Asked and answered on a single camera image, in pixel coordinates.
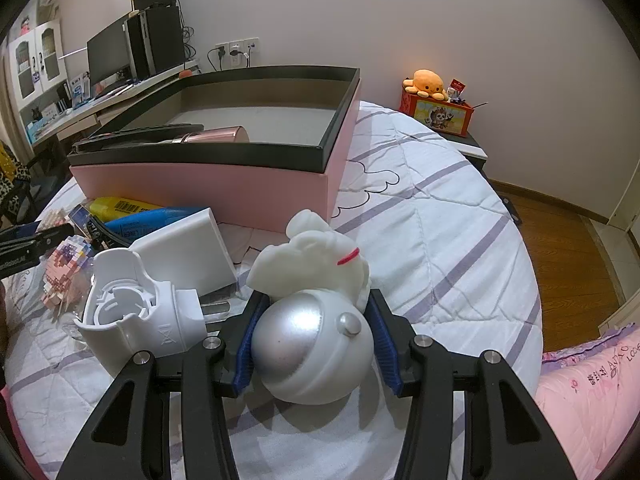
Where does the white rabbit night light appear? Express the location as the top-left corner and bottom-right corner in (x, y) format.
(248, 208), (375, 406)

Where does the shiny blue box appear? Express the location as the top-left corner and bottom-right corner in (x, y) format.
(67, 205), (93, 233)

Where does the white power bank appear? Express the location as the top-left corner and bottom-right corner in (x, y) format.
(129, 207), (240, 296)

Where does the leopard print chair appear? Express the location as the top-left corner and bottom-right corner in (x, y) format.
(0, 142), (48, 226)

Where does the blue highlighter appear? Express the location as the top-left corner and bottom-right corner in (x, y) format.
(105, 206), (211, 248)

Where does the printed tin box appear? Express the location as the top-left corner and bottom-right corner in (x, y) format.
(400, 91), (476, 139)

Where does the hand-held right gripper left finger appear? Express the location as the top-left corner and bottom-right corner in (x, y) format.
(55, 292), (271, 480)

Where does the black remote control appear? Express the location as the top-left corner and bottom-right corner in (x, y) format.
(72, 123), (205, 153)

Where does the orange octopus plush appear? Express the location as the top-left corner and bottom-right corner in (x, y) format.
(404, 69), (448, 100)

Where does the black computer monitor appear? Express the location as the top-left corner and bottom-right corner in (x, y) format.
(87, 22), (135, 87)

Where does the yellow highlighter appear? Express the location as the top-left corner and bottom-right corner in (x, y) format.
(87, 196), (166, 221)

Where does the rose gold tube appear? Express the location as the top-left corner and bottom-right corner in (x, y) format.
(172, 127), (249, 145)

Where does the white cabinet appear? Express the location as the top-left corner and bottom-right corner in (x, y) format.
(7, 19), (68, 106)

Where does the pink storage box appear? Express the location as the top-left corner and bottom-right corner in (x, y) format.
(67, 65), (362, 235)

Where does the dark nightstand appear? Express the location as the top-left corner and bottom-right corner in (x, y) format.
(440, 130), (489, 173)

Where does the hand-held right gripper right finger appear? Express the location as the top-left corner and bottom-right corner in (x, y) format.
(367, 289), (583, 480)

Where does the white striped quilt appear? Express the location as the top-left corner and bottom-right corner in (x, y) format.
(2, 100), (543, 480)

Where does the white desk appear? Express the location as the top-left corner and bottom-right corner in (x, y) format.
(30, 57), (201, 147)

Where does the black computer tower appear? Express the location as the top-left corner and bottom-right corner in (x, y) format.
(125, 5), (187, 78)

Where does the pink quilt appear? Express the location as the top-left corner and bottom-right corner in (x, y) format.
(532, 327), (640, 480)

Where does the white wall socket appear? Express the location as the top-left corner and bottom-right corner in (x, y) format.
(216, 37), (261, 69)

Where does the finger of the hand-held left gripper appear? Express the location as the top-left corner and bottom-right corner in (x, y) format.
(0, 223), (75, 250)

